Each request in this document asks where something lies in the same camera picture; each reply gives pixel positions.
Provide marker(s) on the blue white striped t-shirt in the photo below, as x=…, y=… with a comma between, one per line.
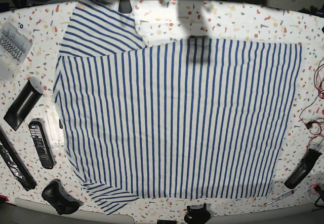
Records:
x=193, y=118

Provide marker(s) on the black round stand bottom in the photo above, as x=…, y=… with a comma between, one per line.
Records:
x=197, y=214

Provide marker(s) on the black TV remote control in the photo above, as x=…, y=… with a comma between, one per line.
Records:
x=41, y=144

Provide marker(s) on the black game controller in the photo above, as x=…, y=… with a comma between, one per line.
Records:
x=54, y=197

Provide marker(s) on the clear plastic screw box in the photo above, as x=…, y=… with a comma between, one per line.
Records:
x=16, y=42

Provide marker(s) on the long black bar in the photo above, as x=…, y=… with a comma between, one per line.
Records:
x=16, y=165

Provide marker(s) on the small red clip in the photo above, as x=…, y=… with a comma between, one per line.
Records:
x=317, y=188

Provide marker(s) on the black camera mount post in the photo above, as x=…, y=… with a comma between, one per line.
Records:
x=125, y=6

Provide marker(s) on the black curved handle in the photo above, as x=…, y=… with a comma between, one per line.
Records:
x=303, y=168

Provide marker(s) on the red handled screwdriver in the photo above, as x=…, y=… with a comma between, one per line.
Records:
x=283, y=196

